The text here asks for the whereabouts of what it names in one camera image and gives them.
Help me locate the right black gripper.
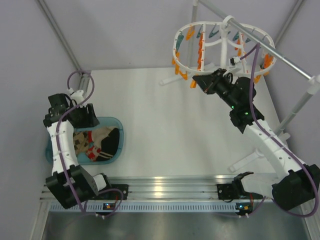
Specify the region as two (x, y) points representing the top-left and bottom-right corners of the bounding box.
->
(194, 68), (240, 110)

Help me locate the orange clothes peg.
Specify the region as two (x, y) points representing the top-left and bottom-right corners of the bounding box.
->
(190, 80), (197, 89)
(174, 64), (188, 81)

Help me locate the white round clip hanger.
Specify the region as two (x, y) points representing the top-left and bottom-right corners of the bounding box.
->
(171, 21), (277, 83)

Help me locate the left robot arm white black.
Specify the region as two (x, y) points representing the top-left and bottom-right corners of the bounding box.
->
(43, 93), (113, 209)

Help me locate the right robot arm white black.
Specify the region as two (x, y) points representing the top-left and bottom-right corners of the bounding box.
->
(193, 68), (320, 211)

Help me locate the beige sock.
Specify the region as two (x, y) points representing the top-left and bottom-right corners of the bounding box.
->
(91, 126), (116, 148)

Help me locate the teal plastic basket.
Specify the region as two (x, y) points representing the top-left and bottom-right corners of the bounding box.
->
(45, 116), (125, 166)

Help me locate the brown checkered sock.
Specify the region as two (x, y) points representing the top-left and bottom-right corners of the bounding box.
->
(73, 131), (89, 155)

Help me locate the black striped sock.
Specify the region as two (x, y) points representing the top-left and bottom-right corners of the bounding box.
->
(96, 128), (120, 162)

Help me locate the red white sock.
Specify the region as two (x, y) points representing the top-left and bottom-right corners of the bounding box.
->
(85, 131), (102, 162)

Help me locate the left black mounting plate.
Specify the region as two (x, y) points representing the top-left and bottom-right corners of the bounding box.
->
(98, 184), (129, 200)

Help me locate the black mounting plate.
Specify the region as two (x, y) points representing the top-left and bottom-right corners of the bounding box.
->
(216, 183), (240, 203)
(98, 184), (129, 200)

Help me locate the white rack base foot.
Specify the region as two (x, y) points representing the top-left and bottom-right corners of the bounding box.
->
(228, 148), (264, 173)

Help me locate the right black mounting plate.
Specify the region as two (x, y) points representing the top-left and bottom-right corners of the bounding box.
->
(216, 183), (240, 203)

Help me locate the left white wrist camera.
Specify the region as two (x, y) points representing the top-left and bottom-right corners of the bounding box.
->
(68, 88), (85, 104)

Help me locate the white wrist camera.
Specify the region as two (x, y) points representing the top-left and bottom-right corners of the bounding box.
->
(225, 56), (242, 75)
(68, 88), (85, 104)

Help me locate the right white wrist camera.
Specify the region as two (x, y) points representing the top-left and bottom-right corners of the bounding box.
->
(225, 56), (242, 75)

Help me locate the silver hanging rail rod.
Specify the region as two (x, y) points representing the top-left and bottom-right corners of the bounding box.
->
(198, 0), (320, 85)

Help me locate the perforated grey cable duct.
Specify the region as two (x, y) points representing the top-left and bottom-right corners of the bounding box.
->
(49, 201), (256, 213)

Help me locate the aluminium rail frame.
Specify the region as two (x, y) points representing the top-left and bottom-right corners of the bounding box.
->
(39, 71), (291, 202)

